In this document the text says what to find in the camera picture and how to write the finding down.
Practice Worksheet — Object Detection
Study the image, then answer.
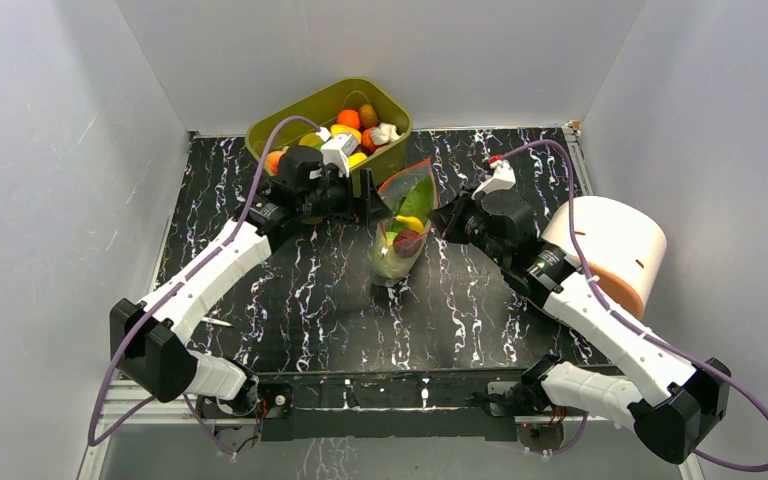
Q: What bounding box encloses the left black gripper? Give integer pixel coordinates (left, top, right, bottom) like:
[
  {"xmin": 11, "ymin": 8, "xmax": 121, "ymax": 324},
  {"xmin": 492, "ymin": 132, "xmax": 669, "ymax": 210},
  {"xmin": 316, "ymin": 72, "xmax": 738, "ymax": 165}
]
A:
[{"xmin": 299, "ymin": 167, "xmax": 392, "ymax": 229}]

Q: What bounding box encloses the clear zip top bag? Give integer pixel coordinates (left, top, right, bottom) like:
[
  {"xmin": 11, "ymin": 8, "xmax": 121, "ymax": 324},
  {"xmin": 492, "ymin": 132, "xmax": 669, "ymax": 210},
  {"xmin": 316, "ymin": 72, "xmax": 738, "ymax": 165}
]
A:
[{"xmin": 370, "ymin": 158, "xmax": 440, "ymax": 287}]

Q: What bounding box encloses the yellow banana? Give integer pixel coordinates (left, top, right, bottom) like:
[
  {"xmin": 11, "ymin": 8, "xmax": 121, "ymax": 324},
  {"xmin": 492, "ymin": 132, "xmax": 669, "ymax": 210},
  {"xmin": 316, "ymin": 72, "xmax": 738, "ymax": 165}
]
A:
[{"xmin": 392, "ymin": 215, "xmax": 425, "ymax": 234}]

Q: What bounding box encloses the green leafy vegetable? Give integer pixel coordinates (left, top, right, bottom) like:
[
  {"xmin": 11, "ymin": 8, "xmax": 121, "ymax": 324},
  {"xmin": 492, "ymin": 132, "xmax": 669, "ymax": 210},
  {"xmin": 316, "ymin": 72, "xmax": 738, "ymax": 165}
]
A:
[{"xmin": 394, "ymin": 177, "xmax": 437, "ymax": 223}]

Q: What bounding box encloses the dark purple fruit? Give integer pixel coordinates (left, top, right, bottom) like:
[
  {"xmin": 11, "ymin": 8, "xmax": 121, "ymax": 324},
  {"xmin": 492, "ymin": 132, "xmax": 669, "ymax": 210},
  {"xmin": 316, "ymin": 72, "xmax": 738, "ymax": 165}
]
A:
[{"xmin": 392, "ymin": 231, "xmax": 425, "ymax": 259}]

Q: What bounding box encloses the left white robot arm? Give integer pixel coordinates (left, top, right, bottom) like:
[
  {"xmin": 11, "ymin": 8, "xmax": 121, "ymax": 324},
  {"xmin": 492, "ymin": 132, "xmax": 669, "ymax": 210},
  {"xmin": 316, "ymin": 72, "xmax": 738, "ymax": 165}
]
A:
[{"xmin": 110, "ymin": 146, "xmax": 390, "ymax": 416}]

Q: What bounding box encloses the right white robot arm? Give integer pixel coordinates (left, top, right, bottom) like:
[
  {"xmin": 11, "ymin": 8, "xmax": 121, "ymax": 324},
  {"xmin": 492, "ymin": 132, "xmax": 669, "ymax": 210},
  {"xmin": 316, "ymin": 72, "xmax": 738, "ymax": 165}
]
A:
[{"xmin": 430, "ymin": 190, "xmax": 730, "ymax": 464}]

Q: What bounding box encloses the wrinkled orange red fruit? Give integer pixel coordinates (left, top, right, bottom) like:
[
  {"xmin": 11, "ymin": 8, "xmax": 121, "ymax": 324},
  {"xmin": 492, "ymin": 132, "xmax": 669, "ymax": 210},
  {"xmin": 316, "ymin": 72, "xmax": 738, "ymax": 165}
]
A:
[{"xmin": 361, "ymin": 128, "xmax": 377, "ymax": 155}]

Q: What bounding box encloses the yellow bell pepper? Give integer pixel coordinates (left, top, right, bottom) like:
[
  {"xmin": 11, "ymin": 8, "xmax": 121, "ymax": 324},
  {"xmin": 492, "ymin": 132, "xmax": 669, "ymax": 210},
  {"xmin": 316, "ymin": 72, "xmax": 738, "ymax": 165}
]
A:
[{"xmin": 330, "ymin": 124, "xmax": 362, "ymax": 143}]

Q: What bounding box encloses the brown kiwi fruit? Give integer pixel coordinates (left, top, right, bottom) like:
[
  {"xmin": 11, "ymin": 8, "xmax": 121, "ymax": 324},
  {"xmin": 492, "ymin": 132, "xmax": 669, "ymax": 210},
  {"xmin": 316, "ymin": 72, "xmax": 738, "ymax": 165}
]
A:
[{"xmin": 358, "ymin": 104, "xmax": 380, "ymax": 129}]

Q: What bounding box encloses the yellow green starfruit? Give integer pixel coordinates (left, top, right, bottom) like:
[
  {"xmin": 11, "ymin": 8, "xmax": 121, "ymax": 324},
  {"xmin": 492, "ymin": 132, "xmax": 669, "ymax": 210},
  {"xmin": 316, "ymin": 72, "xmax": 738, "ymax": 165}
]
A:
[{"xmin": 298, "ymin": 133, "xmax": 325, "ymax": 150}]

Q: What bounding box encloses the round orange fruit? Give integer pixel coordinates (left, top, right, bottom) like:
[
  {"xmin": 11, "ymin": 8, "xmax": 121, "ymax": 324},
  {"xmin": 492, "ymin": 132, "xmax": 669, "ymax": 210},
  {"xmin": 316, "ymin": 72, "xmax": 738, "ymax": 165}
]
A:
[{"xmin": 336, "ymin": 109, "xmax": 362, "ymax": 131}]

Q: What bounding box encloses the olive green plastic bin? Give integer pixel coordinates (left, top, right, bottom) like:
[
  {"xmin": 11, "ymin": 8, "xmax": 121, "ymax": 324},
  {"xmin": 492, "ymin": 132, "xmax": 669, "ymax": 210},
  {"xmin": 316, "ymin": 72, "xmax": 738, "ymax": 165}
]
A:
[{"xmin": 245, "ymin": 77, "xmax": 413, "ymax": 185}]

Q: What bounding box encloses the white orange cylinder drum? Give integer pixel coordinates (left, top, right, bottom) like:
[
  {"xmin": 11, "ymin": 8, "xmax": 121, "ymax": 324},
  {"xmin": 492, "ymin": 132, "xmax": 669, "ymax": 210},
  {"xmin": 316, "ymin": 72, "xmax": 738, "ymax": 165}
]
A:
[{"xmin": 541, "ymin": 196, "xmax": 667, "ymax": 320}]

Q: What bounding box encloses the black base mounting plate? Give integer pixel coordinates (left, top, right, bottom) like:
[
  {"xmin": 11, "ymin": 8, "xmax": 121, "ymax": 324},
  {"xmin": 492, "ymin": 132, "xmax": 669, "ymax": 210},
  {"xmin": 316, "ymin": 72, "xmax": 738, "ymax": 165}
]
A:
[{"xmin": 258, "ymin": 368, "xmax": 561, "ymax": 441}]

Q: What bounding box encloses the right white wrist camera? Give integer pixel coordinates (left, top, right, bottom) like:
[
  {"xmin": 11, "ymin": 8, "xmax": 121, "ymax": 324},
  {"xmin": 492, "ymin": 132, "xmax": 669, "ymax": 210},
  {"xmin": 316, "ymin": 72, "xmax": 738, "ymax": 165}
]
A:
[{"xmin": 472, "ymin": 155, "xmax": 516, "ymax": 200}]

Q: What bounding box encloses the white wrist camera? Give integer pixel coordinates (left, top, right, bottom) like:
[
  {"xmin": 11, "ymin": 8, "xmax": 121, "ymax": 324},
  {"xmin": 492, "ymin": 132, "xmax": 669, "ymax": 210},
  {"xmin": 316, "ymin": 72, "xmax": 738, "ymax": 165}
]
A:
[
  {"xmin": 472, "ymin": 155, "xmax": 516, "ymax": 200},
  {"xmin": 321, "ymin": 133, "xmax": 359, "ymax": 178}
]

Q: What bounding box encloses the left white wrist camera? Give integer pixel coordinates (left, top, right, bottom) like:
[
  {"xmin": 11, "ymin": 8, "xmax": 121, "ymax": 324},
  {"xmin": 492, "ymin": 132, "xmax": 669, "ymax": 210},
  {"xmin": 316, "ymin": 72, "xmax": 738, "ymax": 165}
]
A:
[{"xmin": 321, "ymin": 133, "xmax": 359, "ymax": 178}]

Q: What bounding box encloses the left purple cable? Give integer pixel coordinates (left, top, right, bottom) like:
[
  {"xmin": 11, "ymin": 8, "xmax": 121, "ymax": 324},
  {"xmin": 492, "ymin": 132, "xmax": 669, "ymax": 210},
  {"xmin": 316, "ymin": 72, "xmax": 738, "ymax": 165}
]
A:
[{"xmin": 87, "ymin": 115, "xmax": 331, "ymax": 448}]

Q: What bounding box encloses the purple cable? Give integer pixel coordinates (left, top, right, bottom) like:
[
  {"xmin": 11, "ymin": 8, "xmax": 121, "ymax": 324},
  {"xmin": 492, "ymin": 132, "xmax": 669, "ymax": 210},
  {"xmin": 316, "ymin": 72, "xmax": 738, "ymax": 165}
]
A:
[
  {"xmin": 87, "ymin": 115, "xmax": 331, "ymax": 448},
  {"xmin": 488, "ymin": 139, "xmax": 768, "ymax": 473}
]

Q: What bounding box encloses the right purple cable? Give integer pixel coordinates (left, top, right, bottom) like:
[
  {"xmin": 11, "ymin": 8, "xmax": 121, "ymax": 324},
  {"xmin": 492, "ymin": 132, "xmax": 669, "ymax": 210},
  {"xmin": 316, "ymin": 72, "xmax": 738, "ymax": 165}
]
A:
[{"xmin": 488, "ymin": 139, "xmax": 768, "ymax": 473}]

